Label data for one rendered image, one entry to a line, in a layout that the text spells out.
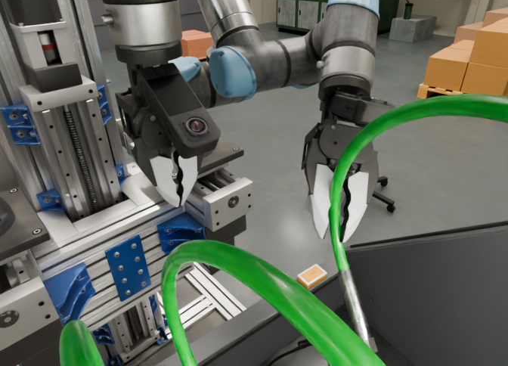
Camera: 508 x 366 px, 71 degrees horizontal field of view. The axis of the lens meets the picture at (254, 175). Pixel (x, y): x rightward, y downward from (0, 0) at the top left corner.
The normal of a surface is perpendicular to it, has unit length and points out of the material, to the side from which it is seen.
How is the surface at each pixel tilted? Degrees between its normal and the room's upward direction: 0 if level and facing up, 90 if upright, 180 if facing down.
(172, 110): 32
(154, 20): 90
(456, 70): 90
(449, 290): 90
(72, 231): 0
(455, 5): 90
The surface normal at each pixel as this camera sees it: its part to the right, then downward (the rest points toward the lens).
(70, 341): -0.31, -0.94
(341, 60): -0.40, -0.25
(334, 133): 0.15, -0.19
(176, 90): 0.30, -0.51
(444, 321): -0.81, 0.32
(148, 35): 0.30, 0.50
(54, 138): 0.67, 0.38
